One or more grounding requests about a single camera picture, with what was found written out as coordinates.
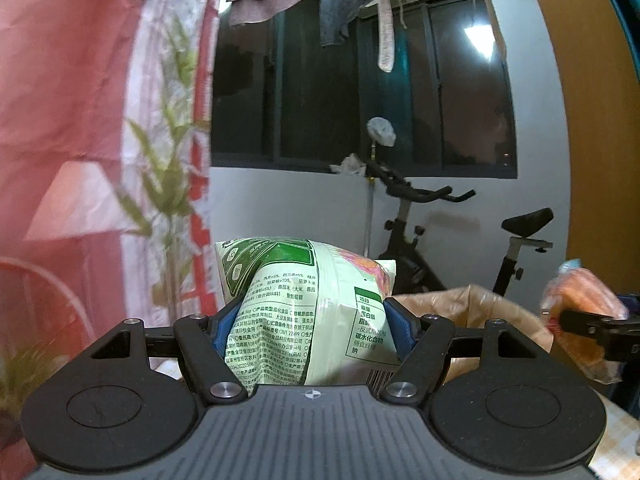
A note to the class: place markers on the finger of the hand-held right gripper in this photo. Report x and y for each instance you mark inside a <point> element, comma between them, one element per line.
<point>582,322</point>

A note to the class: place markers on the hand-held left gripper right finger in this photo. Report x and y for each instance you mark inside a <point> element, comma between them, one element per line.
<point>400,330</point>

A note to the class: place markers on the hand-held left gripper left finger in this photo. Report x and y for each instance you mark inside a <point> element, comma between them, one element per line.
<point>227,330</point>

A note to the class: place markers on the orange snack packet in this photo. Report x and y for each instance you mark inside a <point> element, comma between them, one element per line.
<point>582,290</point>

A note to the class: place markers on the green snack bag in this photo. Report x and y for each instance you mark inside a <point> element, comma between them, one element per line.
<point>290,310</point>

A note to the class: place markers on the cardboard box with plastic liner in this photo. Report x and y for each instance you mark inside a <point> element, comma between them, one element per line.
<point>475,310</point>

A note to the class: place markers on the black exercise bike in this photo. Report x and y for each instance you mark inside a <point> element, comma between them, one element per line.
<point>400,255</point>

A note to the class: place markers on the crumpled white plastic bag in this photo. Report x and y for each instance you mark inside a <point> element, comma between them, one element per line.
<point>352,164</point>

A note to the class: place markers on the wooden panel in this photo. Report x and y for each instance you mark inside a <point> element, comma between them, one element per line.
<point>590,135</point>

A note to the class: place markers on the white plastic bag on pole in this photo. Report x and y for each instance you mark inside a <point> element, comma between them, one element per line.
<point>380,131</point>

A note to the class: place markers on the dark window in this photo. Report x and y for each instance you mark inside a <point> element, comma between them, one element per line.
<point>320,100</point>

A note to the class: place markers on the printed pink backdrop cloth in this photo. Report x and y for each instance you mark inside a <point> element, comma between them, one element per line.
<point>65,110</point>

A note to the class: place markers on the hanging grey blue garment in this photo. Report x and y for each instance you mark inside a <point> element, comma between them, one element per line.
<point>337,20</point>

